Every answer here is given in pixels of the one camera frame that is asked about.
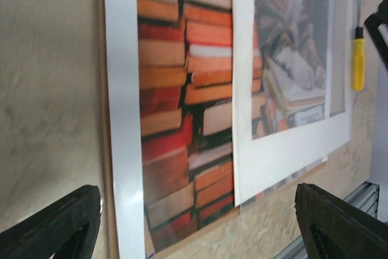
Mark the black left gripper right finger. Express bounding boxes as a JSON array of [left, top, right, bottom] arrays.
[[295, 183, 387, 258]]

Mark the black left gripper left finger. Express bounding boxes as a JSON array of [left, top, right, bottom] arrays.
[[1, 185, 101, 258]]

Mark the white mat board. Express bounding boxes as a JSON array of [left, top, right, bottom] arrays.
[[232, 0, 355, 205]]

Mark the aluminium rail front beam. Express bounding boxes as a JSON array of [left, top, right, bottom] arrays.
[[274, 181, 380, 258]]

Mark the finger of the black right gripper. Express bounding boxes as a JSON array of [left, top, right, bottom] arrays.
[[364, 0, 387, 70]]

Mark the yellow black pen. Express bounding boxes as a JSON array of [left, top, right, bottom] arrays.
[[352, 0, 365, 92]]

